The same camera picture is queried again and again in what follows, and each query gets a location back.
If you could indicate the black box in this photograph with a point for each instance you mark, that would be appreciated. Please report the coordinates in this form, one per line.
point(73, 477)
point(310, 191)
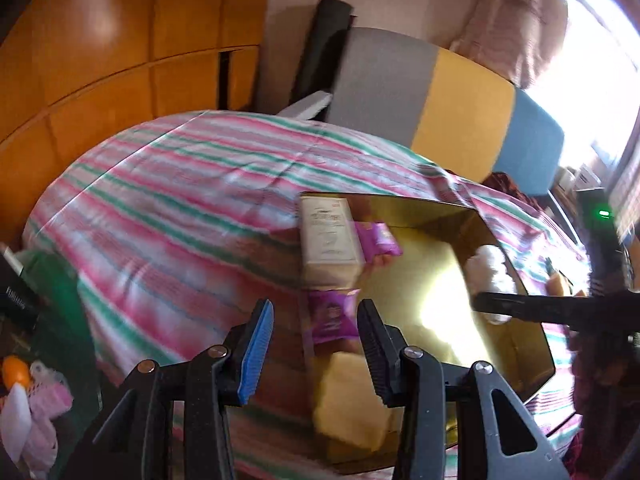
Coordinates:
point(15, 295)

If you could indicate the green glass side table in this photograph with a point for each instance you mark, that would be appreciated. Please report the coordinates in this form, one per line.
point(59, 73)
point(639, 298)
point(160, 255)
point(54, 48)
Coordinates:
point(55, 300)

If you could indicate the purple packet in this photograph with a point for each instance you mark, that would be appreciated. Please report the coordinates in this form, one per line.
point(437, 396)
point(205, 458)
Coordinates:
point(377, 240)
point(330, 315)

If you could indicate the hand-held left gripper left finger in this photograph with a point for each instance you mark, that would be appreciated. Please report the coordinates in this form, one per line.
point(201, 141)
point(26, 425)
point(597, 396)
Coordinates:
point(255, 355)

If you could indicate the pink fluffy cloth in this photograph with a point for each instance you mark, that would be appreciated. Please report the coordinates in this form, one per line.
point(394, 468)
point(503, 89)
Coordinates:
point(50, 400)

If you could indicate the gold tin box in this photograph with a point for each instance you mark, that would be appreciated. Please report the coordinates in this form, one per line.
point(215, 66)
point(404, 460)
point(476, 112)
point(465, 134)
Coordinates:
point(430, 270)

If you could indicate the white plastic bag wad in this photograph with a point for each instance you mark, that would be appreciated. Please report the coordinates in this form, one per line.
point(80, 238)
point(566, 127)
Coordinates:
point(487, 262)

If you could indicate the black rolled mat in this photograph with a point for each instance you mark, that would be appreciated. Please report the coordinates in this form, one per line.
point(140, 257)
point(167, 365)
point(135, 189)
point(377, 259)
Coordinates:
point(325, 40)

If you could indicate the pink green striped cloth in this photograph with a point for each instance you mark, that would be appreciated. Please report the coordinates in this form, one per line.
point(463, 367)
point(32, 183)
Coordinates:
point(175, 200)

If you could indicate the maroon cloth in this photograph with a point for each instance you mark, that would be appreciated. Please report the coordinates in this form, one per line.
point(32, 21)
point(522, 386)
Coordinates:
point(505, 182)

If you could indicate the grey yellow blue chair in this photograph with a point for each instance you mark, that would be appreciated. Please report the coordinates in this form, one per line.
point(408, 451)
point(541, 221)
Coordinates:
point(465, 110)

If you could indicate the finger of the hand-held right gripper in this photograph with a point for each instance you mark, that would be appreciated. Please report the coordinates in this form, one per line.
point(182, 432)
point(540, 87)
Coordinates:
point(525, 307)

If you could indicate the wooden wardrobe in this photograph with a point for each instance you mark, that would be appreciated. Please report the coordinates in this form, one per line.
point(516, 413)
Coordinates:
point(125, 35)

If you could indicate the white bottle orange cap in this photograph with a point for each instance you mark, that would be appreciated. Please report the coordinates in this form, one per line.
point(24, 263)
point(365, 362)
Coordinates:
point(17, 410)

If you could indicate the hanging pink patterned cloth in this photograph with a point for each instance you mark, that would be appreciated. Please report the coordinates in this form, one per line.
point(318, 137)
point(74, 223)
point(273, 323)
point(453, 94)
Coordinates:
point(515, 25)

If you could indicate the white carton box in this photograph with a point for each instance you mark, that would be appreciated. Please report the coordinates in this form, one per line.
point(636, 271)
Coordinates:
point(327, 240)

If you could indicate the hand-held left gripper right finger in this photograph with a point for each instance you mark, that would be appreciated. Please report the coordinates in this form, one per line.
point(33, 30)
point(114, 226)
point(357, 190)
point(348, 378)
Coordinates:
point(377, 355)

